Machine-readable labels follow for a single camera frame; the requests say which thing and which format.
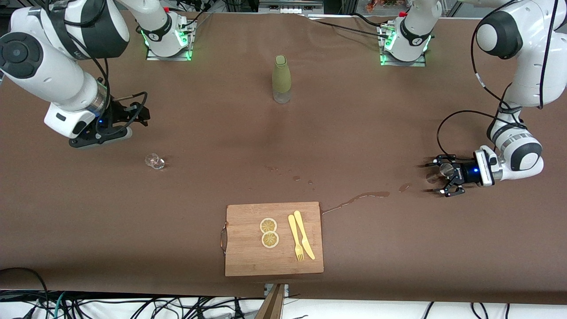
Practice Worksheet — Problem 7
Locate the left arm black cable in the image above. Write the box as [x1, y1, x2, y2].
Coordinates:
[436, 0, 559, 156]

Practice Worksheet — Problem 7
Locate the wooden post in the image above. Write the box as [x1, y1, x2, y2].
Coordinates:
[255, 284, 286, 319]

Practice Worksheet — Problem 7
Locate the wooden cutting board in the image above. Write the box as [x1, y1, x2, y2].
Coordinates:
[221, 202, 324, 277]

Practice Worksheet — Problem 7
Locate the steel measuring cup jigger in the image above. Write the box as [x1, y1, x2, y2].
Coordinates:
[426, 163, 456, 183]

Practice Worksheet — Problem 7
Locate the yellow plastic fork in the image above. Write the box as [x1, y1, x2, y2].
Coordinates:
[288, 214, 305, 262]

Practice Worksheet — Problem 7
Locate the yellow plastic knife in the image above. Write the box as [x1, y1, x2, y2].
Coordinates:
[294, 210, 316, 261]

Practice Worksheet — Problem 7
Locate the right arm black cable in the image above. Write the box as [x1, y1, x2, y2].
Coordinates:
[44, 0, 149, 138]

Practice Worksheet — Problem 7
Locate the brown table cover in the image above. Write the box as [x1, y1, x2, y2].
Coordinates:
[0, 8, 567, 305]

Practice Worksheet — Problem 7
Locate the black cable on table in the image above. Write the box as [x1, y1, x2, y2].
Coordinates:
[306, 12, 390, 40]

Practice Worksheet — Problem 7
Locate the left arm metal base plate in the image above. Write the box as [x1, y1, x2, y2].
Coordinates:
[379, 22, 427, 67]

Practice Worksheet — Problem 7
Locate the green sleeved glass bottle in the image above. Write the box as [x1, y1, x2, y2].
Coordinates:
[272, 54, 292, 104]

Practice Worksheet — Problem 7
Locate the teal cable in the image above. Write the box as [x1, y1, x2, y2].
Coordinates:
[52, 292, 67, 319]

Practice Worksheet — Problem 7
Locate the small clear glass shaker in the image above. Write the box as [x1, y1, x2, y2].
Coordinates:
[144, 152, 165, 170]

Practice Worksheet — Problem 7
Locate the long liquid spill puddle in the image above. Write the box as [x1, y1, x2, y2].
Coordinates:
[322, 191, 391, 216]

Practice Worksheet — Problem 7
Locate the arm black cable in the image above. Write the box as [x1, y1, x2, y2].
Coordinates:
[44, 0, 149, 138]
[436, 0, 559, 156]

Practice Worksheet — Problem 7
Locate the grey metal device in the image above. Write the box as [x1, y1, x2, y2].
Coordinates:
[259, 0, 324, 15]

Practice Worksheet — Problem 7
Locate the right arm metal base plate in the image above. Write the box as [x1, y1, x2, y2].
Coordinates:
[146, 18, 194, 61]

